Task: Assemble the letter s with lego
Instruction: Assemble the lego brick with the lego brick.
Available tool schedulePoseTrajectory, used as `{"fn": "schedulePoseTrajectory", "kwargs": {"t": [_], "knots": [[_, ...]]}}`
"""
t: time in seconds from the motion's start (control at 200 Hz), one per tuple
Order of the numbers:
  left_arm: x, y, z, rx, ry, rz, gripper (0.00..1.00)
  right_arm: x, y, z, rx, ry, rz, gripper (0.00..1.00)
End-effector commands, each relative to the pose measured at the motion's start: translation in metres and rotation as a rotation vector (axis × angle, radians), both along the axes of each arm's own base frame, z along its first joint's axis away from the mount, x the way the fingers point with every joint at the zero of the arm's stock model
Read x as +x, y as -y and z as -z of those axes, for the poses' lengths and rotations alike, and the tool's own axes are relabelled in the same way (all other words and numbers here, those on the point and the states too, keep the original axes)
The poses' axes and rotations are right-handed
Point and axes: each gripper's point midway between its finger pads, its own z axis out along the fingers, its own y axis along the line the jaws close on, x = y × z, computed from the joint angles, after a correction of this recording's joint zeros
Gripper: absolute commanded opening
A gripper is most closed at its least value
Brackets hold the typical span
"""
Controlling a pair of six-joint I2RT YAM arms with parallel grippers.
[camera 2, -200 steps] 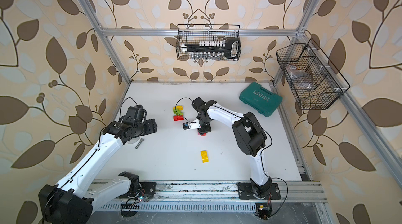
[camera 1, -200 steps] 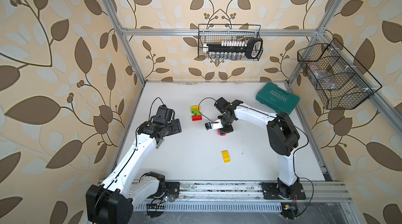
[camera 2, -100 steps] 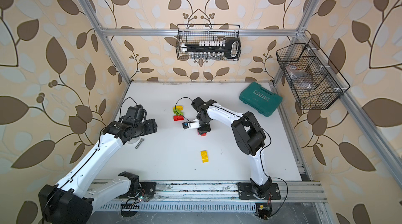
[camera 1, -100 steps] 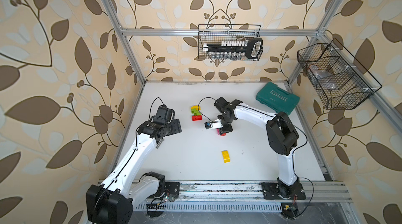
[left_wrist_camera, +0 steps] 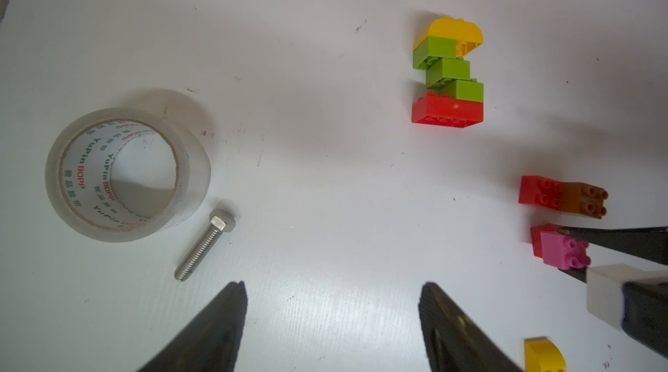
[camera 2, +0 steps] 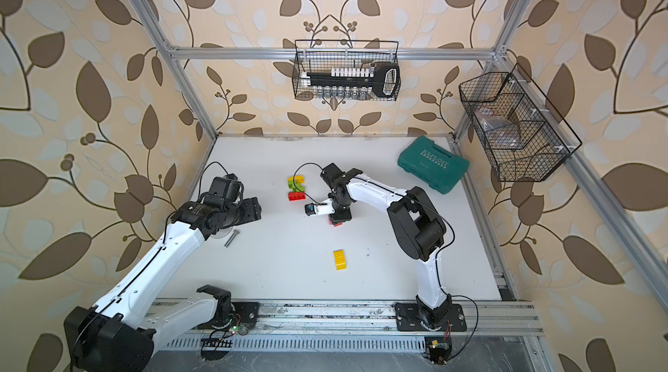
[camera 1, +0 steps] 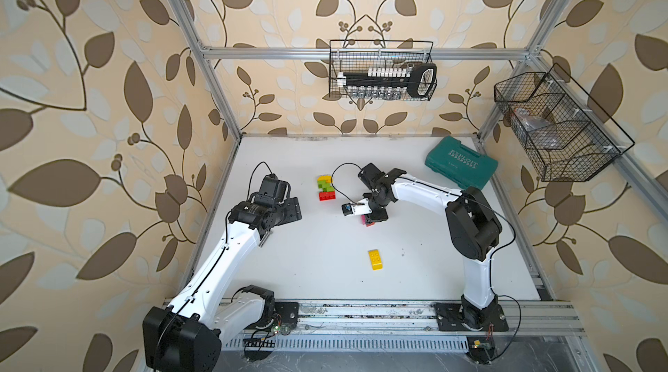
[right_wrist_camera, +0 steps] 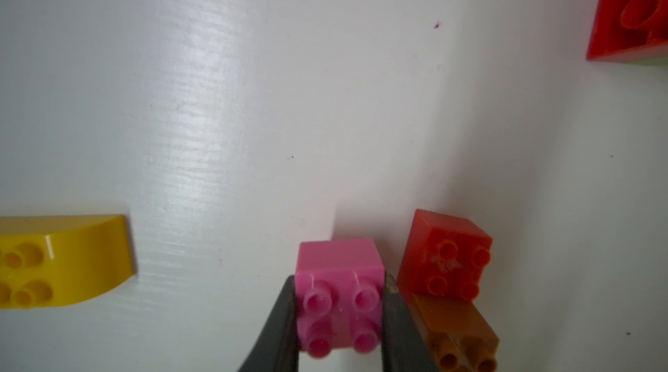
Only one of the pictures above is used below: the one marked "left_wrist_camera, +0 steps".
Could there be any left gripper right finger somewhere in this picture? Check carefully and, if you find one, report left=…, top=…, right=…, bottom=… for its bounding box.
left=419, top=283, right=521, bottom=372

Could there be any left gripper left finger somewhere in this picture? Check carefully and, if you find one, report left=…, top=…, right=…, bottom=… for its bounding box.
left=141, top=282, right=248, bottom=371

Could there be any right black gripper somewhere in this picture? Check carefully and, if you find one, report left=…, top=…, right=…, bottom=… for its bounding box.
left=558, top=227, right=667, bottom=357

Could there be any pink lego brick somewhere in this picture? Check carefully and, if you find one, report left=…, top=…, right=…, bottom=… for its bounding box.
left=540, top=231, right=591, bottom=270

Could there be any orange lego brick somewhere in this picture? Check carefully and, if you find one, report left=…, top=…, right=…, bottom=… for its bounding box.
left=559, top=182, right=609, bottom=219

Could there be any green lego brick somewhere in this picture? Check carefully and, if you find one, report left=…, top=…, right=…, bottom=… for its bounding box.
left=412, top=36, right=457, bottom=70
left=426, top=58, right=471, bottom=89
left=438, top=80, right=485, bottom=102

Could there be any yellow lego brick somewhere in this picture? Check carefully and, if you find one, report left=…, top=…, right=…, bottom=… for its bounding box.
left=525, top=337, right=567, bottom=372
left=413, top=16, right=484, bottom=57

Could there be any long red lego front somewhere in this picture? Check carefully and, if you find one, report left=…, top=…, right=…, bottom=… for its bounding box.
left=518, top=175, right=564, bottom=211

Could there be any red long lego brick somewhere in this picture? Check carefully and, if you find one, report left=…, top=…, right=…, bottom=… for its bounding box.
left=412, top=92, right=484, bottom=128

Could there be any steel bolt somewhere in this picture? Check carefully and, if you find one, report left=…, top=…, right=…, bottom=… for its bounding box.
left=174, top=208, right=236, bottom=282

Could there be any white tape roll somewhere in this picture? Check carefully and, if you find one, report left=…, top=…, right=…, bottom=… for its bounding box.
left=45, top=108, right=212, bottom=243

